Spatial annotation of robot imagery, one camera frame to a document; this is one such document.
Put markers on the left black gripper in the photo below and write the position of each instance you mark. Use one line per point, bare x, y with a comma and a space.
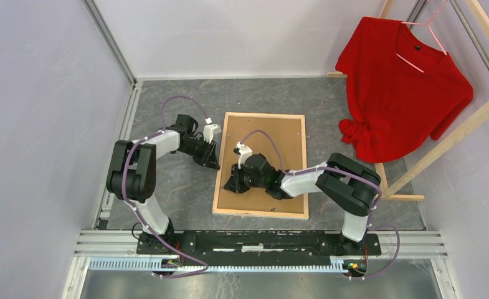
208, 158

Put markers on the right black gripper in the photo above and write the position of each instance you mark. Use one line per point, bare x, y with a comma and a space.
233, 184

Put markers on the brown cardboard backing board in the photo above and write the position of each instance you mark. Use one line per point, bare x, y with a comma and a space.
277, 136

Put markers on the white wooden picture frame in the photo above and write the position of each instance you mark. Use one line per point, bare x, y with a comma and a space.
260, 214

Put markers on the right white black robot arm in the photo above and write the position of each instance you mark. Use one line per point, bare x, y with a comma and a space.
352, 186

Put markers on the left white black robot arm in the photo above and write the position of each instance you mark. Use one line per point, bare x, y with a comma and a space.
132, 171

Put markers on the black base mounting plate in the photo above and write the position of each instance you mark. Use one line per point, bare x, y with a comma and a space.
241, 248

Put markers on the wooden clothes rack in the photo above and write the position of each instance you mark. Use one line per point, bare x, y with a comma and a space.
464, 129

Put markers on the red t-shirt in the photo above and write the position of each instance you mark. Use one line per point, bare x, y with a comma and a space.
400, 92

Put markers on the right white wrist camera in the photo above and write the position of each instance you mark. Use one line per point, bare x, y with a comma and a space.
243, 152

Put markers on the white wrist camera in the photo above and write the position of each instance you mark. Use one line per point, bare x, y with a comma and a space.
210, 130
243, 152

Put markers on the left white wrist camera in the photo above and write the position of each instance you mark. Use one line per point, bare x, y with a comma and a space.
210, 130

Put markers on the aluminium rail frame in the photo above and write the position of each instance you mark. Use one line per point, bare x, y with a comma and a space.
116, 250

